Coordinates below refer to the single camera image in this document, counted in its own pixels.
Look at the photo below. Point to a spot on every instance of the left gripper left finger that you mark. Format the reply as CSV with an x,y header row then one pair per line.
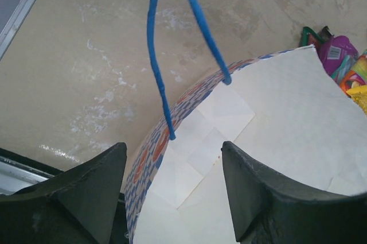
x,y
42,204

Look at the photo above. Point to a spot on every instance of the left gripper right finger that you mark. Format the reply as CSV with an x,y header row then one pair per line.
x,y
269,207

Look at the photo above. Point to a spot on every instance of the blue checkered paper bag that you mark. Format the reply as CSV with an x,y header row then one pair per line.
x,y
282,109

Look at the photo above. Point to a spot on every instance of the yellow M&M's bag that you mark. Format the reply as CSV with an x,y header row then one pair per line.
x,y
359,96

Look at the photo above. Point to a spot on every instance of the purple candy bag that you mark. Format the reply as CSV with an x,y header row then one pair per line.
x,y
333,52

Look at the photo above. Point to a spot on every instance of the green Real crisps bag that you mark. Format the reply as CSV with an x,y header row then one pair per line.
x,y
309,37

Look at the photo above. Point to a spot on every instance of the brown snack packet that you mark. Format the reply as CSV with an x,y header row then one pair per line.
x,y
325,34

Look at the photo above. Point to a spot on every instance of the teal Fox's candy bag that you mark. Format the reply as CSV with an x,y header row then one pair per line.
x,y
345,66

